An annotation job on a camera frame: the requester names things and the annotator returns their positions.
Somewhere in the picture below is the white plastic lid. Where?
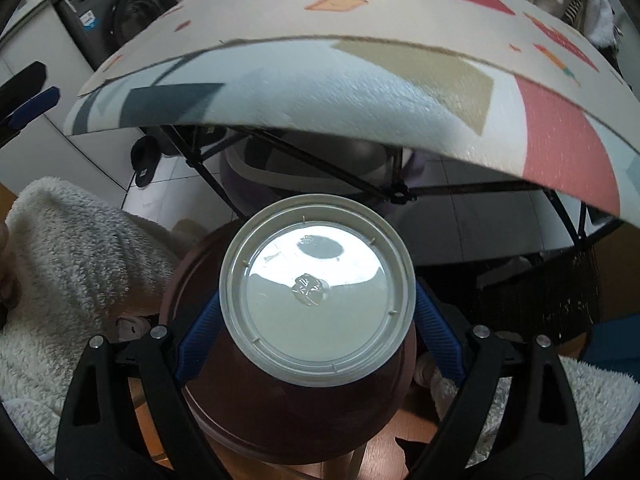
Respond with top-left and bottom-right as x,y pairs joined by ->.
219,193 -> 417,387

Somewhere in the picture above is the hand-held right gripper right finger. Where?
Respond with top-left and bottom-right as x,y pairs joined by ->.
414,280 -> 586,480

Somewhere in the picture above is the brown round trash bin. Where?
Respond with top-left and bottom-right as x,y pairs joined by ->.
159,220 -> 418,466

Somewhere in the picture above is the folding table with patterned cloth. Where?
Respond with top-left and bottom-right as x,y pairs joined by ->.
64,35 -> 640,221

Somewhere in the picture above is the grey plastic tub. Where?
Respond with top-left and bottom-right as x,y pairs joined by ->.
220,130 -> 431,196

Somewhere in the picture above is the black folding table frame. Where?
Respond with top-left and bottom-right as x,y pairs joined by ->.
160,122 -> 626,256

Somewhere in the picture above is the blue cloth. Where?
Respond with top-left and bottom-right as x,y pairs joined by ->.
582,320 -> 640,376

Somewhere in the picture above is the grey washing machine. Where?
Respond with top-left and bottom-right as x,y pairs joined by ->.
52,0 -> 183,71

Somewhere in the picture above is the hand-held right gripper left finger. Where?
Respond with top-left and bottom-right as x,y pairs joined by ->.
55,290 -> 226,480

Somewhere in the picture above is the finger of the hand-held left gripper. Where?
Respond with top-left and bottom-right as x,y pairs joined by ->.
0,61 -> 48,111
0,86 -> 61,135

